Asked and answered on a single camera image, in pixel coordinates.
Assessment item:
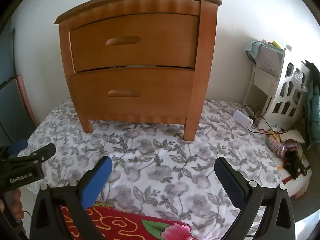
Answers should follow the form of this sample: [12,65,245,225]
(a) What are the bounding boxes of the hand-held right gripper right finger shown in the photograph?
[214,157,295,240]

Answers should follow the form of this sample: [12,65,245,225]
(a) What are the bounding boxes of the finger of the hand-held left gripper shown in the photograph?
[7,144,57,167]
[0,140,28,159]

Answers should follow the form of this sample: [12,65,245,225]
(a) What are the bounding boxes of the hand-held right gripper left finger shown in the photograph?
[30,156,113,240]

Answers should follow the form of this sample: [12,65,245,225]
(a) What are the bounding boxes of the person's left hand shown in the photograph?
[11,188,25,221]

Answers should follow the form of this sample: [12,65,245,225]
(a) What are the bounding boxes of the blue-grey folding mat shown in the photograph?
[0,27,38,145]

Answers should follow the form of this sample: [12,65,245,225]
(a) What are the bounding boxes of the red floral blanket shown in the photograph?
[60,201,193,240]

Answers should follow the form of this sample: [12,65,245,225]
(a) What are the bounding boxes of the colourful toy packets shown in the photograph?
[265,134,300,158]

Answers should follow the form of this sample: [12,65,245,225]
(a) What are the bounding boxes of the white rectangular device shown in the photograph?
[233,110,254,130]

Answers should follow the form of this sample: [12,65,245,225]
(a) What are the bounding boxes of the cream rug red trim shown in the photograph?
[277,165,313,200]

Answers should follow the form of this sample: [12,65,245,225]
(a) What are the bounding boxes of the grey floral bedsheet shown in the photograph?
[17,96,304,238]

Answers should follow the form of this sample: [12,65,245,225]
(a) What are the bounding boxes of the black plush toy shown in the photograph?
[282,150,309,179]

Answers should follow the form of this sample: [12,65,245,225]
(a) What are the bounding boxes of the hanging teal garment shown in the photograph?
[304,60,320,148]

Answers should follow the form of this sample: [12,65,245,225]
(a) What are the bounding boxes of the clear plastic bag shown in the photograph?
[292,69,309,92]

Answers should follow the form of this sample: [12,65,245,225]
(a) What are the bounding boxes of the wooden nightstand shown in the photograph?
[54,0,223,143]

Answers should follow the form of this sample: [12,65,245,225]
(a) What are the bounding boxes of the white laundry basket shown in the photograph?
[257,46,310,133]

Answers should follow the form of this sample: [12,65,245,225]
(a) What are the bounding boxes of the white picture board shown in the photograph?
[255,45,284,77]

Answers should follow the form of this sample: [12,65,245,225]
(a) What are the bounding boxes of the teal cloth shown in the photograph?
[245,41,263,62]

